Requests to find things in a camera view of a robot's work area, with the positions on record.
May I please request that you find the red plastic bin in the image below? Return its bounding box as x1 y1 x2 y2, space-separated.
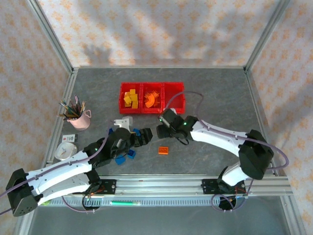
162 82 185 115
119 82 143 115
141 82 164 115

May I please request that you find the white card with red mark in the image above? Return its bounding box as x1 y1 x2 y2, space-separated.
62 134 79 143

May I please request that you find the white round clock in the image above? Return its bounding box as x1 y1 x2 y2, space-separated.
55 142 77 161

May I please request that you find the purple pencil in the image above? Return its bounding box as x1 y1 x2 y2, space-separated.
74 94 81 116

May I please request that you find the pink cup with pencils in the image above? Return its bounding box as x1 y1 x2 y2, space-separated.
59 102 75 117

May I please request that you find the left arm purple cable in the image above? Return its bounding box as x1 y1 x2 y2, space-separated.
0 126 111 214

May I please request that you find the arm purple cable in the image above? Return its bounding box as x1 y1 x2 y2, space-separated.
165 91 290 213
0 126 111 214

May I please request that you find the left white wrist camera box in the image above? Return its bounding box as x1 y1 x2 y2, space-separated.
113 117 134 131

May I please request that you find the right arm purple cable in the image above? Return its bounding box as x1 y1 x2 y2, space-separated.
165 91 290 213

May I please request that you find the left black mount plate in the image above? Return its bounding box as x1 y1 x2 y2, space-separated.
80 179 117 195

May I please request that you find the black mount plate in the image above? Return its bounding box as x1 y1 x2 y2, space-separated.
201 179 246 195
80 179 117 195

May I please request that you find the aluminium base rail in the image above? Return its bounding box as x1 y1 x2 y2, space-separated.
26 176 294 196

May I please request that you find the aluminium cross rail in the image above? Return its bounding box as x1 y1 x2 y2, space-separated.
73 65 246 71

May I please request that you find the right black mount plate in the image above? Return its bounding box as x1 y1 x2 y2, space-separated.
201 179 246 195

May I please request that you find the grey slotted cable duct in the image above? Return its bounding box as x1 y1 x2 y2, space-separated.
40 197 248 208

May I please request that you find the aluminium side rail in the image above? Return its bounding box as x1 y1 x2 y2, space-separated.
39 68 79 177
244 68 281 177

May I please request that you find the aluminium frame post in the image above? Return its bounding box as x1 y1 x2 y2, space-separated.
243 0 293 73
25 0 75 74

